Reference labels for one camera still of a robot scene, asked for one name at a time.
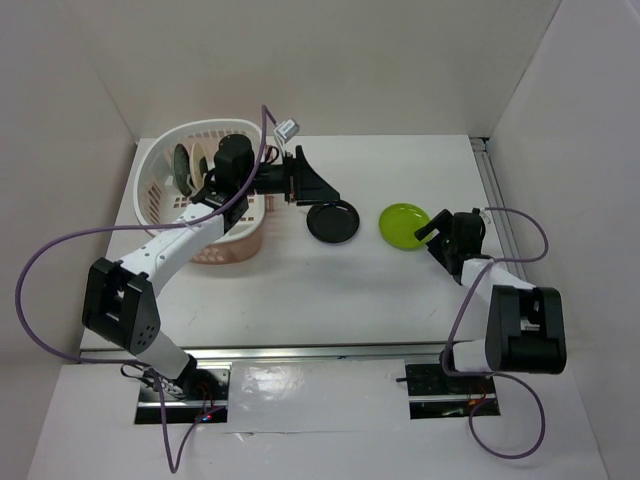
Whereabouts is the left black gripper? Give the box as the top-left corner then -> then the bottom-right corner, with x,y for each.
238,145 -> 339,207

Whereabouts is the black glossy plate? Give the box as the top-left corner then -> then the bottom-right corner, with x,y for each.
306,200 -> 360,245

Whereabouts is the lime green plate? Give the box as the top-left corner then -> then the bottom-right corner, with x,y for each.
378,203 -> 431,250

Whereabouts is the cream plate with green patch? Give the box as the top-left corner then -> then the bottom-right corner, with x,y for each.
189,142 -> 209,192

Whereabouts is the blue patterned plate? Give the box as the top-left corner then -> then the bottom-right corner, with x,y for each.
172,144 -> 192,197

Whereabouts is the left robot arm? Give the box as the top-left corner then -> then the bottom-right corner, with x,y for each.
82,134 -> 340,399

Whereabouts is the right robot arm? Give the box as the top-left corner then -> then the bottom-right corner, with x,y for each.
414,207 -> 567,392

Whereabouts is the pink white dish rack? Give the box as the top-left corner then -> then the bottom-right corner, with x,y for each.
134,119 -> 273,265

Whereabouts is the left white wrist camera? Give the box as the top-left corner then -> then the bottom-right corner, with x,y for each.
274,118 -> 300,151

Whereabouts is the aluminium right side rail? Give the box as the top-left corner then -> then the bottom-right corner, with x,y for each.
469,137 -> 519,257

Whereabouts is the aluminium rail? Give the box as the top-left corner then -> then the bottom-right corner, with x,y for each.
469,137 -> 519,257
79,336 -> 445,371

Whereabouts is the aluminium front rail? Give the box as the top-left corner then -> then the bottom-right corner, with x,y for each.
79,336 -> 445,371

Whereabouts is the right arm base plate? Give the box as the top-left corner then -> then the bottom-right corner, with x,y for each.
396,364 -> 500,420

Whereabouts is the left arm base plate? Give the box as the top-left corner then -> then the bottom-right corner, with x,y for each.
121,363 -> 231,425

